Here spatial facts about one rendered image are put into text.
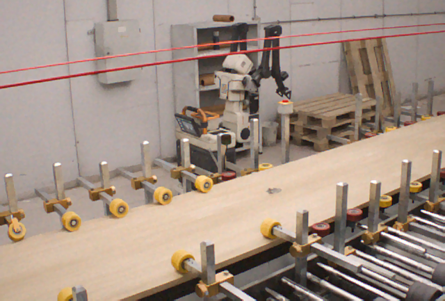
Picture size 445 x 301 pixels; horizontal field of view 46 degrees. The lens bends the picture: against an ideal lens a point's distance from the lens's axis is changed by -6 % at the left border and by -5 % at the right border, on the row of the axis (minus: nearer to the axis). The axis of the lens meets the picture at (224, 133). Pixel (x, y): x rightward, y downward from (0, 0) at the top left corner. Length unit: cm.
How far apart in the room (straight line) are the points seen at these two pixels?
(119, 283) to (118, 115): 384
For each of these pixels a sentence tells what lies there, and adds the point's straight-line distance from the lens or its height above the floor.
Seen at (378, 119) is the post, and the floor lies 94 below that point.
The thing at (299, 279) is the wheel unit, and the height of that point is 81.
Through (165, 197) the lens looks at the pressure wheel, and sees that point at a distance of 273.
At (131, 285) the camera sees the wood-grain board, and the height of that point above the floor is 90.
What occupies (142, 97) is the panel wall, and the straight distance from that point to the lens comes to 589.
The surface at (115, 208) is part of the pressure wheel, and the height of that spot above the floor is 95.
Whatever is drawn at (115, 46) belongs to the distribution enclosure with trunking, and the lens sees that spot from 541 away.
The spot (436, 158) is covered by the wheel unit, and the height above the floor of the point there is 110.
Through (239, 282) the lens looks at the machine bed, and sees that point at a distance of 232.
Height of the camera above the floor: 196
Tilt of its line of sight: 15 degrees down
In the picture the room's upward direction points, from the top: 2 degrees counter-clockwise
